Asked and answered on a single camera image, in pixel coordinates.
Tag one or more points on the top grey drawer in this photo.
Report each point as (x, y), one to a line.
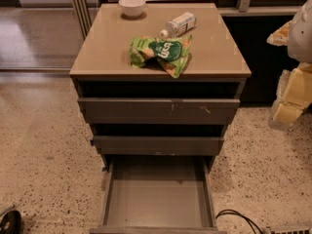
(195, 111)

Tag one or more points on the open bottom grey drawer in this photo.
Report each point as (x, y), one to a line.
(157, 195)

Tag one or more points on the green rice chip bag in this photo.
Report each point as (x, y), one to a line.
(172, 53)

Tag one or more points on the metal floor vent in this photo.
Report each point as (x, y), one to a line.
(287, 230)

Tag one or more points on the middle grey drawer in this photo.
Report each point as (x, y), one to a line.
(159, 145)

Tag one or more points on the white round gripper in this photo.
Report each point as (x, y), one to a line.
(301, 39)

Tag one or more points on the white ceramic bowl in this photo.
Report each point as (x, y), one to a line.
(132, 8)

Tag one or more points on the clear plastic water bottle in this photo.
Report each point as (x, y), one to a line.
(177, 26)

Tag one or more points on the metal window frame post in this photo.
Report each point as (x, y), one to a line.
(81, 9)

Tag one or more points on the black round floor object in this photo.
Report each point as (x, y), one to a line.
(11, 223)

